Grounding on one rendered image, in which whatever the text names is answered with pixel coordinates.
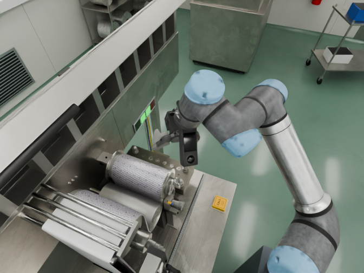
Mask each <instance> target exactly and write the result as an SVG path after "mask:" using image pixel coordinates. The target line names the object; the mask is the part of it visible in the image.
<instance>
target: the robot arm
mask: <svg viewBox="0 0 364 273"><path fill-rule="evenodd" d="M224 91H225V84H224V82H223V79H222V78H221V77H220V76H219V75H218V74H217V73H215V72H213V71H211V70H206V69H204V70H199V71H197V72H195V73H194V74H193V75H192V76H191V78H190V80H189V82H188V83H187V84H186V86H185V88H184V92H183V94H182V96H181V99H180V100H177V102H176V104H177V108H176V109H175V108H174V109H175V110H174V109H173V110H172V111H167V113H166V116H165V118H164V120H165V124H166V128H167V131H169V132H170V133H169V134H168V133H167V132H163V133H161V132H160V131H159V130H158V129H156V130H155V131H154V144H153V146H152V150H154V151H157V150H159V149H161V148H162V147H164V146H167V145H169V144H170V142H179V149H180V164H181V166H183V167H188V166H194V165H197V164H198V149H197V142H198V141H199V140H200V135H199V132H198V131H197V127H198V126H199V125H201V124H203V125H204V126H205V127H206V129H207V130H208V131H209V132H210V133H211V134H212V135H213V136H214V137H215V138H216V139H217V140H218V141H219V142H220V143H221V146H222V147H224V148H225V149H226V150H227V151H229V152H230V153H231V154H232V155H233V156H234V157H235V158H241V157H243V156H244V155H246V154H247V153H249V152H250V151H251V150H252V149H253V148H254V147H255V146H256V145H257V144H258V143H259V142H260V141H261V139H262V137H263V139H264V141H265V142H266V144H267V146H268V148H269V150H270V152H271V154H272V156H273V158H274V160H275V162H276V164H277V166H278V168H279V170H280V172H281V174H282V176H283V178H284V180H285V182H286V184H287V186H288V188H289V190H290V192H291V194H292V196H293V200H292V204H293V206H294V208H295V216H294V219H293V221H292V222H291V224H290V225H289V227H288V228H287V230H286V232H285V233H284V235H283V236H282V238H281V240H280V241H279V242H278V244H277V245H276V247H275V248H274V249H273V250H272V252H271V253H270V256H269V259H268V261H267V263H266V265H265V268H264V273H326V271H327V269H328V267H329V265H330V263H331V260H332V258H333V256H334V254H335V252H336V250H337V248H338V246H339V243H340V225H339V219H338V216H337V213H336V209H335V206H334V203H333V201H332V199H331V197H330V195H329V193H328V192H327V191H325V190H323V189H322V187H321V185H320V183H319V180H318V178H317V176H316V174H315V172H314V170H313V168H312V165H311V163H310V161H309V159H308V157H307V155H306V152H305V150H304V148H303V146H302V144H301V142H300V140H299V138H298V135H297V133H296V131H295V129H294V127H293V125H292V122H291V120H290V118H289V116H288V113H287V111H286V110H285V107H284V105H283V104H284V103H285V101H286V99H287V96H288V91H287V88H286V86H285V85H284V84H283V83H282V82H281V81H279V80H275V79H267V80H265V81H263V82H262V83H260V84H258V85H257V86H255V87H254V88H253V89H252V91H250V92H249V93H248V94H246V96H245V97H243V98H242V99H241V100H239V101H238V102H237V103H236V104H235V105H232V104H231V102H230V101H229V100H228V99H227V98H226V97H225V96H224ZM258 129H259V131H260V133H261V134H260V133H259V131H258Z"/></svg>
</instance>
